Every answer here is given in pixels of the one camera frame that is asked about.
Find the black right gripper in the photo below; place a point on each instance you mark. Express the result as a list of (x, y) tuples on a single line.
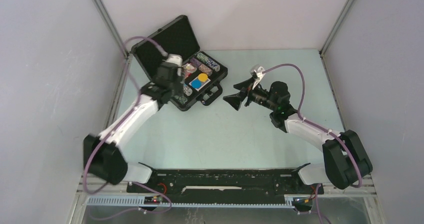
[(235, 100)]

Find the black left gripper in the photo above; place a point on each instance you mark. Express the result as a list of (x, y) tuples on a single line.
[(179, 79)]

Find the blue round button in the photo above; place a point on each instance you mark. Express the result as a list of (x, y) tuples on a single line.
[(196, 84)]

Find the yellow round button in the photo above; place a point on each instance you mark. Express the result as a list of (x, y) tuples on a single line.
[(203, 77)]

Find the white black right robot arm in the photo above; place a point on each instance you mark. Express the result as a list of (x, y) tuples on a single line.
[(345, 161)]

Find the black poker set case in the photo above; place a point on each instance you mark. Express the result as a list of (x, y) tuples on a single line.
[(178, 37)]

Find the red playing card deck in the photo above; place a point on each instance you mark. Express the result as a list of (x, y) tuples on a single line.
[(186, 74)]

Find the clear round dealer button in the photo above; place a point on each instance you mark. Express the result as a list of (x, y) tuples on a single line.
[(190, 67)]

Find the light blue grey chip row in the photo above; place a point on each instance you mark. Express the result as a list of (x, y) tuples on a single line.
[(187, 90)]

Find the purple orange chip row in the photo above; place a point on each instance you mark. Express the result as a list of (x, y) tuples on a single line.
[(200, 66)]

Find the green blue chip row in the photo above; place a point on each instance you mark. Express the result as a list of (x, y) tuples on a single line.
[(211, 63)]

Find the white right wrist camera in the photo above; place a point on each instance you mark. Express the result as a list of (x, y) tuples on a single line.
[(257, 73)]

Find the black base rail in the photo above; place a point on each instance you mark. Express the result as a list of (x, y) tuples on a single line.
[(230, 186)]

